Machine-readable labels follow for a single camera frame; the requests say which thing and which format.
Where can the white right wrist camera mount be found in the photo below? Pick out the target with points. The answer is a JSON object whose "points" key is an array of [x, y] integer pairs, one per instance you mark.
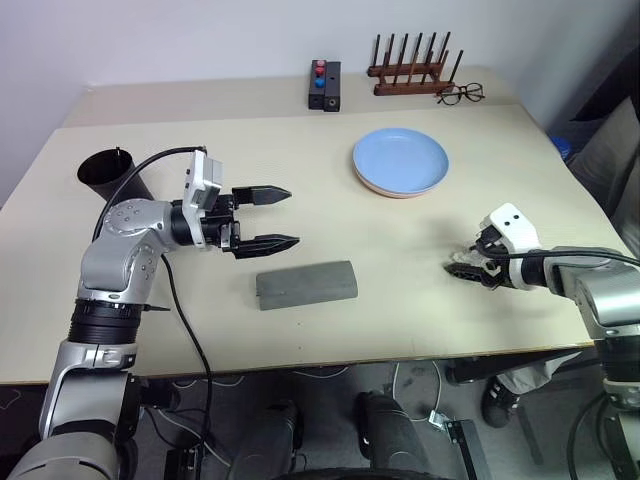
{"points": [[510, 220]]}

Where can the dark grey rounded shape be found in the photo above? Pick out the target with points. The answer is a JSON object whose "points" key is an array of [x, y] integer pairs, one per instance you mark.
{"points": [[270, 440], [390, 440]]}

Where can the black box with coloured buttons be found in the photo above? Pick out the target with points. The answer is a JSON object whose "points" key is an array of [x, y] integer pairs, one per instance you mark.
{"points": [[316, 100]]}

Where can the thin-framed clear eyeglasses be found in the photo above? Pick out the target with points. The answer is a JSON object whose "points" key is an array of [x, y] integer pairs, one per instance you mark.
{"points": [[474, 92]]}

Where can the black metal bracket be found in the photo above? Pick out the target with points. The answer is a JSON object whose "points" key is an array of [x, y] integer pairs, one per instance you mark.
{"points": [[467, 450]]}

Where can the black sneaker with white stripes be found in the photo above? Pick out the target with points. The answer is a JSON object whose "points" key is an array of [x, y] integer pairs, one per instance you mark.
{"points": [[500, 405]]}

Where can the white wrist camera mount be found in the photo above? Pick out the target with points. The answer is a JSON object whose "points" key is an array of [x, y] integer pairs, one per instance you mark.
{"points": [[197, 175], [510, 220]]}

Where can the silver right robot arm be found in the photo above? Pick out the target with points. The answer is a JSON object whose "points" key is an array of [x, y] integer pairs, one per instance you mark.
{"points": [[600, 280]]}

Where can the blue plate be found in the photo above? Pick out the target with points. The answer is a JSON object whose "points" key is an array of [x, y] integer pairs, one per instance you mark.
{"points": [[400, 160]]}

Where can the person's grey trouser leg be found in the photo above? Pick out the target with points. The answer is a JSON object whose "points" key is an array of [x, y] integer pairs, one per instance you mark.
{"points": [[540, 372]]}

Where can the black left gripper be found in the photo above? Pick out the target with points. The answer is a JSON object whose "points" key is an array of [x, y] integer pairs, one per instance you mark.
{"points": [[220, 232]]}

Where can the grey glasses case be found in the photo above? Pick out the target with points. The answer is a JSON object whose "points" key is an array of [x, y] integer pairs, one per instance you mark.
{"points": [[305, 285]]}

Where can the plain black box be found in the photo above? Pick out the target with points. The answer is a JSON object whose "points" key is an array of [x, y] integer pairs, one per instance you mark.
{"points": [[333, 90]]}

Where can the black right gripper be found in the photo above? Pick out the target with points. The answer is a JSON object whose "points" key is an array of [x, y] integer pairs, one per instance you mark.
{"points": [[495, 272]]}

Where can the black metal table frame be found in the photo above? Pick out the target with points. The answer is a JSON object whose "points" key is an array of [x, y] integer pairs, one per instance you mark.
{"points": [[470, 372]]}

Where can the blue plastic container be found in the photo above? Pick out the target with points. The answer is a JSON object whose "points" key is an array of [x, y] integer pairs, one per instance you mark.
{"points": [[561, 147]]}

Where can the black cylindrical cup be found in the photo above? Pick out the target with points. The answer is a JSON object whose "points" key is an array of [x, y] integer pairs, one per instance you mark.
{"points": [[125, 180]]}

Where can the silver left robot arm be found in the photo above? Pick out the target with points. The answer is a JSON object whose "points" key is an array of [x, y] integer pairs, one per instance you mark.
{"points": [[130, 225]]}

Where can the grey fabric cushion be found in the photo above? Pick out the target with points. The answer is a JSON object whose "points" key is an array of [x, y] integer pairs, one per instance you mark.
{"points": [[610, 170]]}

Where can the brown wooden plate rack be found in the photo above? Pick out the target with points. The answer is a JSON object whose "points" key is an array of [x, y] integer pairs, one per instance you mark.
{"points": [[400, 89]]}

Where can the pink plate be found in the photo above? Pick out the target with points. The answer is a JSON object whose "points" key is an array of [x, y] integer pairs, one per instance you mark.
{"points": [[400, 196]]}

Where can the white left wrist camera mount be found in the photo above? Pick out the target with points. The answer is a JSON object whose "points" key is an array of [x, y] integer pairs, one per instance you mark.
{"points": [[197, 175]]}

